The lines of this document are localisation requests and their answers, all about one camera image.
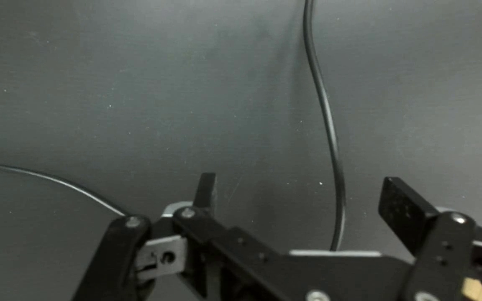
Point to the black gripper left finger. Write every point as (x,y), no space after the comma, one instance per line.
(125,256)

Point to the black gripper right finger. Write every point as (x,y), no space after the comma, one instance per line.
(443,251)

